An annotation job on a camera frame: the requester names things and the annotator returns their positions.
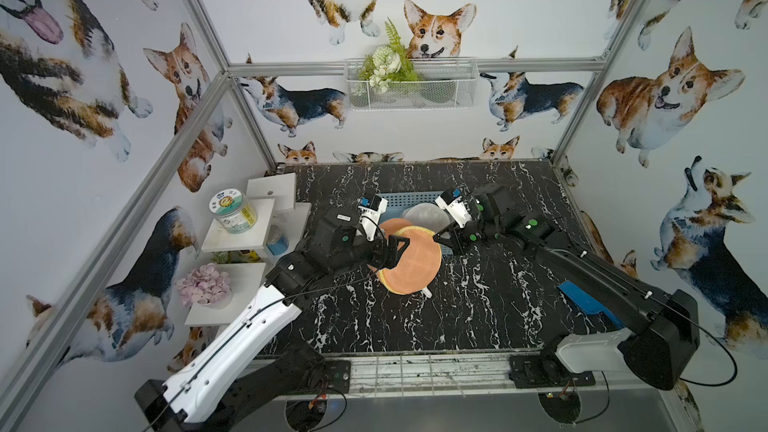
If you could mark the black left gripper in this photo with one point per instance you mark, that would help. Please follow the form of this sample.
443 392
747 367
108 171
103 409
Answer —
387 250

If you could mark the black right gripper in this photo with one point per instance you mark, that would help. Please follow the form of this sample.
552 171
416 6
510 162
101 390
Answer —
453 232

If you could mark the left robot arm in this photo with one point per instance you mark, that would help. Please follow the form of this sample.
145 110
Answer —
214 392

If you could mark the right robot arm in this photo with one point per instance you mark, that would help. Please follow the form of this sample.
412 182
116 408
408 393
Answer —
659 333

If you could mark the light blue perforated plastic basket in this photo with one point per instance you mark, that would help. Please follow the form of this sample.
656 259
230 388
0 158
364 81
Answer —
408 199

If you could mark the white tiered wooden shelf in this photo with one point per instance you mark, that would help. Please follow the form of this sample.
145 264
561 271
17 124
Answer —
274 201

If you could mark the green labelled round jar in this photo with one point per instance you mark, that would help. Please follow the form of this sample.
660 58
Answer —
233 211

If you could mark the blue flat tool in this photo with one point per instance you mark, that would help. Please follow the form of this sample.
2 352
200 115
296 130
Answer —
587 303

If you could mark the green artificial fern plant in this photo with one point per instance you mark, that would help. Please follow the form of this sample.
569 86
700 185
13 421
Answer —
388 65

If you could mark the pink flower bunch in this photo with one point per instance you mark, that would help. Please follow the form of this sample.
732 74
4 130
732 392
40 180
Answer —
206 285

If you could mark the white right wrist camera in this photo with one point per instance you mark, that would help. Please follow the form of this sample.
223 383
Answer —
451 201

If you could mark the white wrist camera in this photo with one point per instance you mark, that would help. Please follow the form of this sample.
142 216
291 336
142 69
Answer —
371 207
451 201

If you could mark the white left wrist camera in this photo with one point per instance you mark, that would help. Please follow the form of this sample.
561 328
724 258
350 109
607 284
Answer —
371 207

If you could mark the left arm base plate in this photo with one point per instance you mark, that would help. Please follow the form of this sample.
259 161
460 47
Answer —
332 374

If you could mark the white wire wall basket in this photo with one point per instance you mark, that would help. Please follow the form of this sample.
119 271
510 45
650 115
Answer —
441 84

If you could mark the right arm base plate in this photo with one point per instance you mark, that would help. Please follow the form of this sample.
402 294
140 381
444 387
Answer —
543 371

